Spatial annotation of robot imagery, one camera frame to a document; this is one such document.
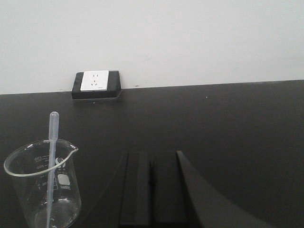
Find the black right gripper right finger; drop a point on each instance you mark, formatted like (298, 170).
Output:
(182, 198)

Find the clear glass beaker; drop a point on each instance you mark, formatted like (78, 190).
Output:
(28, 168)

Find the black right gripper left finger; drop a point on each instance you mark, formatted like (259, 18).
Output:
(126, 202)

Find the clear plastic pipette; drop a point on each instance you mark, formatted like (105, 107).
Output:
(53, 136)

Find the white socket on black box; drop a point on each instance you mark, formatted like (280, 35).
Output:
(96, 84)

